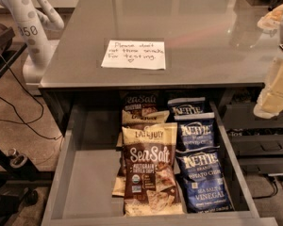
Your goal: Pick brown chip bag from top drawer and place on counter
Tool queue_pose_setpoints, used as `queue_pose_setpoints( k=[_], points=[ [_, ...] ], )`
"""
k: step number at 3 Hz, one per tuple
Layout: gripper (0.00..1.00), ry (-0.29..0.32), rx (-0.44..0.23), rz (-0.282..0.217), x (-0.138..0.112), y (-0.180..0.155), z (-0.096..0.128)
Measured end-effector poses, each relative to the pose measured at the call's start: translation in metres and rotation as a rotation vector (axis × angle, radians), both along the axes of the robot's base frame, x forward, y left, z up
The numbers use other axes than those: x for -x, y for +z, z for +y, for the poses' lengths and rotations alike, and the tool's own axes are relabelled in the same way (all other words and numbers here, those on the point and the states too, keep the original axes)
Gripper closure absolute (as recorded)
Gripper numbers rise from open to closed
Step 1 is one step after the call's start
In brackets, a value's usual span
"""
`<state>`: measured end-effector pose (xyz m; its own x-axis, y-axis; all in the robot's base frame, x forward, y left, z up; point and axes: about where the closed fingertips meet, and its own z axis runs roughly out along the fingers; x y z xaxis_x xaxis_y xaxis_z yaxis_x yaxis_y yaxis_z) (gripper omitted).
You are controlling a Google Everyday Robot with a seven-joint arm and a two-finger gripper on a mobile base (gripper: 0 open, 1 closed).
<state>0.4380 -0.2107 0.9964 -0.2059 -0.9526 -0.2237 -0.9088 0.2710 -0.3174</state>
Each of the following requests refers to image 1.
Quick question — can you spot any black stand with wheel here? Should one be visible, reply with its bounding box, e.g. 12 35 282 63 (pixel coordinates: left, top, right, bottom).
0 148 39 226

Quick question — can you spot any front blue Kettle chip bag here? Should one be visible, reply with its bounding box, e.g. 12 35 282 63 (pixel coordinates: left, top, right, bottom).
175 148 233 213

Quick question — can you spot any white spotted robot number 050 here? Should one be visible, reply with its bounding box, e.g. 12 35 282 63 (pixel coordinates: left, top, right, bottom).
0 0 64 95

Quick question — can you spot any white handwritten paper note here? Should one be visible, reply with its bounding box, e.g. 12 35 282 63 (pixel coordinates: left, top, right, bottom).
101 40 166 70

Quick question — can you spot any middle blue Kettle chip bag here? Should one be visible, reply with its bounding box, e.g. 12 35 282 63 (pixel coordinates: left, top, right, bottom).
175 112 215 151

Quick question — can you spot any back blue Kettle chip bag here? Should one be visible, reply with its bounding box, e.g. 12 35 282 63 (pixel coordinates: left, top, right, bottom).
167 97 205 116

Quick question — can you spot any open grey top drawer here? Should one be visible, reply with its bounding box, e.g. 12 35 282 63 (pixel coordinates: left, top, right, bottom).
42 103 278 226

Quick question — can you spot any black cable on floor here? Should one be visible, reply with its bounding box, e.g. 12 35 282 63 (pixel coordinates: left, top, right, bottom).
0 52 63 141

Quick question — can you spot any dark side table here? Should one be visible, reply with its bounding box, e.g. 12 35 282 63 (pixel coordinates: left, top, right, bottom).
0 24 26 78

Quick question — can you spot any blue kettle chip bag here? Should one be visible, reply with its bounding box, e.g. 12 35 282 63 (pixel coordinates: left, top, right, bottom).
175 112 215 151
175 148 233 213
167 97 205 116

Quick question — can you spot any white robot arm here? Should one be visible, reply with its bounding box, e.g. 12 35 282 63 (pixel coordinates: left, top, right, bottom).
253 4 283 119

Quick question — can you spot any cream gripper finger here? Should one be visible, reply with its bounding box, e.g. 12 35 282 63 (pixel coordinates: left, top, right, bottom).
257 4 283 30
253 57 283 119

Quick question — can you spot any grey counter cabinet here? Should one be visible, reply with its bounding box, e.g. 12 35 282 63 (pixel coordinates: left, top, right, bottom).
40 0 283 131

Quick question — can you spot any brown chip bag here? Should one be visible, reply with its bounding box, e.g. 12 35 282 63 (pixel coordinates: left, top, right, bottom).
112 132 126 197
120 90 170 125
123 122 183 217

